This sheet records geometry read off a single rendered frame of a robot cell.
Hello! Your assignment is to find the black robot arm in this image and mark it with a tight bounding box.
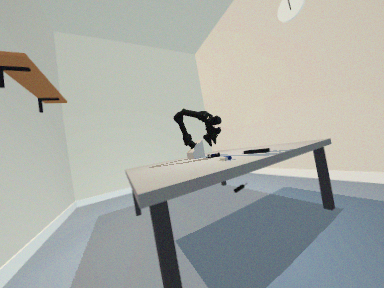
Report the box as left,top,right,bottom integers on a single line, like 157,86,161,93
173,109,221,149

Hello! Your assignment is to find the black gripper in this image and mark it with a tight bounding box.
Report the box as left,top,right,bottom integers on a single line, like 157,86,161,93
203,126,218,147

